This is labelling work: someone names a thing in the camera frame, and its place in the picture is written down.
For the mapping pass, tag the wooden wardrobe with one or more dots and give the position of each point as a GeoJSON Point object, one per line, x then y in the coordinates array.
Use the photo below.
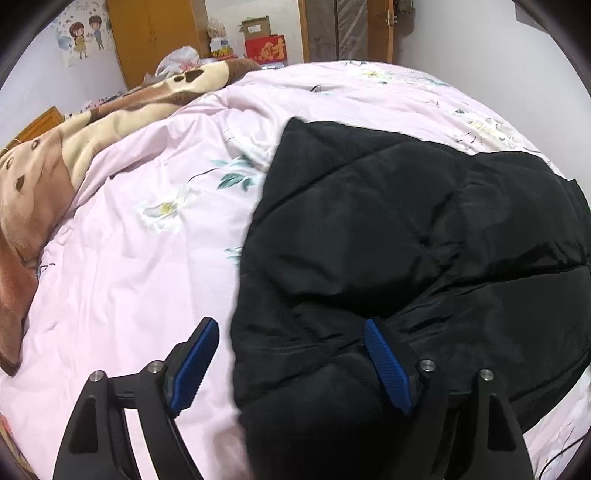
{"type": "Point", "coordinates": [152, 37]}

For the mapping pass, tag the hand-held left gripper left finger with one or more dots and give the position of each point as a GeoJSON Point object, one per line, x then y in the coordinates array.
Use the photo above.
{"type": "Point", "coordinates": [194, 369]}

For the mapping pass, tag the white plastic bag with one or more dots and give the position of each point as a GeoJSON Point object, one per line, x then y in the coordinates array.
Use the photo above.
{"type": "Point", "coordinates": [178, 60]}

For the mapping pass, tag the cardboard box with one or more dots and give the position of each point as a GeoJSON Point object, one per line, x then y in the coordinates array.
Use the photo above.
{"type": "Point", "coordinates": [255, 27]}

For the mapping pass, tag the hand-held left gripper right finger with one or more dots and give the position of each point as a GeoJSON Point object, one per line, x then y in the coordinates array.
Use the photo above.
{"type": "Point", "coordinates": [388, 364]}

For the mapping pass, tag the red gift box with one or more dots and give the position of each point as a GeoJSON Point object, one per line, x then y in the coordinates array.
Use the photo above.
{"type": "Point", "coordinates": [267, 50]}

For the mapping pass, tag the cartoon couple wall sticker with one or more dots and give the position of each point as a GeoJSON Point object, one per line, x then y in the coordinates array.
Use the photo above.
{"type": "Point", "coordinates": [83, 39]}

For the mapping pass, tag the brown bear print blanket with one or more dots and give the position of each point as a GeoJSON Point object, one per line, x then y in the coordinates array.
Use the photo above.
{"type": "Point", "coordinates": [55, 152]}

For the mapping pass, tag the wooden nightstand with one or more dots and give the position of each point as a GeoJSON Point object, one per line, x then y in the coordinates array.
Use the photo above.
{"type": "Point", "coordinates": [39, 127]}

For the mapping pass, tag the black hooded puffer jacket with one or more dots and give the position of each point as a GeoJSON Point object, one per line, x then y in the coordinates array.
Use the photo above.
{"type": "Point", "coordinates": [392, 254]}

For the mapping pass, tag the pink floral quilt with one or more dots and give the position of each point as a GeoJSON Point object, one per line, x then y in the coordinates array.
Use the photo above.
{"type": "Point", "coordinates": [138, 277]}

